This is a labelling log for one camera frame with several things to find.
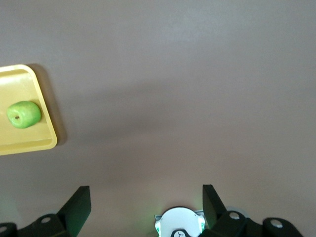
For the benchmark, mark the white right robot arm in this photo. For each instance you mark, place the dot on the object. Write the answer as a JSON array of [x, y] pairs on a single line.
[[177, 222]]

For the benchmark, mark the green apple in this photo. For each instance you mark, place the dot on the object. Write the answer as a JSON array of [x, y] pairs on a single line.
[[24, 114]]

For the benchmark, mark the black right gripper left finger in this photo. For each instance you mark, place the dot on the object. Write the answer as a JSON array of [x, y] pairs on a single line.
[[71, 214]]

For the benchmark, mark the yellow plastic tray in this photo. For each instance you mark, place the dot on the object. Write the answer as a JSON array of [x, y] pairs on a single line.
[[24, 84]]

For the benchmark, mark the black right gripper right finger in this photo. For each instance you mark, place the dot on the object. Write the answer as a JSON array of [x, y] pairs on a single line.
[[222, 222]]

